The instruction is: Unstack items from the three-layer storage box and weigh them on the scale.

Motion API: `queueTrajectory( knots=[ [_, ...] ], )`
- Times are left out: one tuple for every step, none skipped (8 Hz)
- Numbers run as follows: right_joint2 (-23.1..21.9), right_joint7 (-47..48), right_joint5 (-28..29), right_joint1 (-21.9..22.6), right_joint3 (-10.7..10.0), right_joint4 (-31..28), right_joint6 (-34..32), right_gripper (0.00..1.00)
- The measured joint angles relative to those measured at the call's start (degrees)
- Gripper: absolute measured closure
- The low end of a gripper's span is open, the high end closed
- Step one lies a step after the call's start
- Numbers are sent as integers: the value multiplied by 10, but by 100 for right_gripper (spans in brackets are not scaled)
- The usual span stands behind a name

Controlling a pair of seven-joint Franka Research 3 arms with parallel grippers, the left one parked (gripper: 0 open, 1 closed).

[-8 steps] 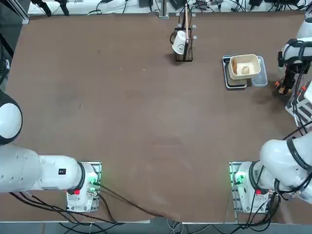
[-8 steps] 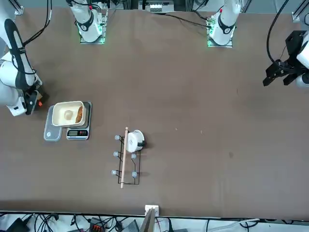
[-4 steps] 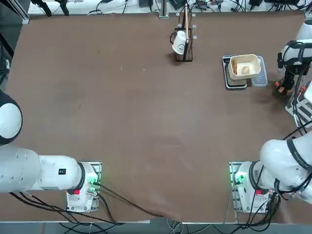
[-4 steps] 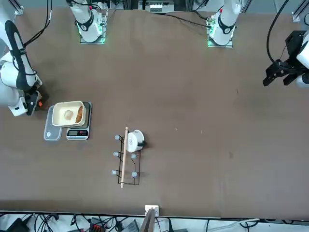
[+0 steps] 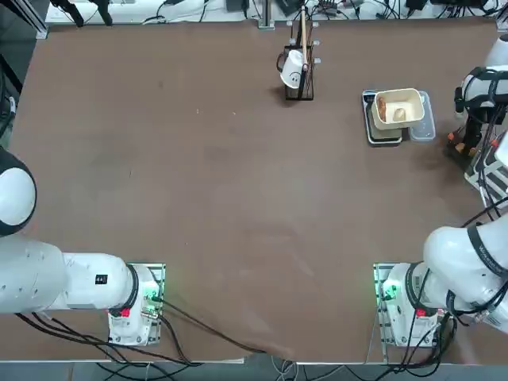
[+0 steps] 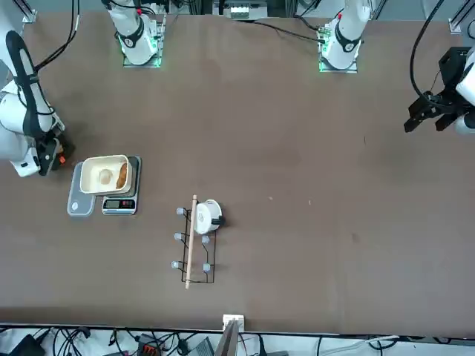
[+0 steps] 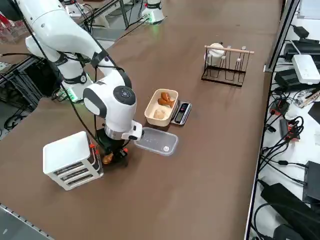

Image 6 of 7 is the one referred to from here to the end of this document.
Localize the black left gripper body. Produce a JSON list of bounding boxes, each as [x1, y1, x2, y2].
[[426, 47, 472, 112]]

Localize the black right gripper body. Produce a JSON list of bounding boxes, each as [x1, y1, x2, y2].
[[36, 135, 57, 177]]

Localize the brown bread piece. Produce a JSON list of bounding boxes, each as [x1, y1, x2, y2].
[[116, 162, 130, 189]]

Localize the digital kitchen scale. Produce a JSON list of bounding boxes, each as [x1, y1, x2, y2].
[[102, 155, 143, 215]]

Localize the beige plastic container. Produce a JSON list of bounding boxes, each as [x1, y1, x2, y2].
[[79, 154, 134, 195]]

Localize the clear plastic food container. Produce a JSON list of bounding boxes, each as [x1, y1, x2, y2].
[[66, 162, 97, 216]]

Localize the white smiley mug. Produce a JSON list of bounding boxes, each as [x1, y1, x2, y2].
[[193, 199, 226, 234]]

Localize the black power adapter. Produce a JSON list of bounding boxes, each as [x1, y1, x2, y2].
[[7, 333, 46, 356]]

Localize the grey power strip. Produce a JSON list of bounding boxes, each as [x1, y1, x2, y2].
[[222, 1, 269, 20]]

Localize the black device with orange plugs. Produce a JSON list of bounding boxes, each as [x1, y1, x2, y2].
[[137, 335, 164, 356]]

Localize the black cable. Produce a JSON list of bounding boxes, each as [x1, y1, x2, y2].
[[237, 17, 324, 42], [410, 0, 446, 99], [33, 0, 81, 73]]

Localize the black wire cup rack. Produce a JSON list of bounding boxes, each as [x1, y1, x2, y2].
[[171, 194, 218, 290]]

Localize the aluminium camera post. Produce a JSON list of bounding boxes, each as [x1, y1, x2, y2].
[[221, 314, 246, 356]]

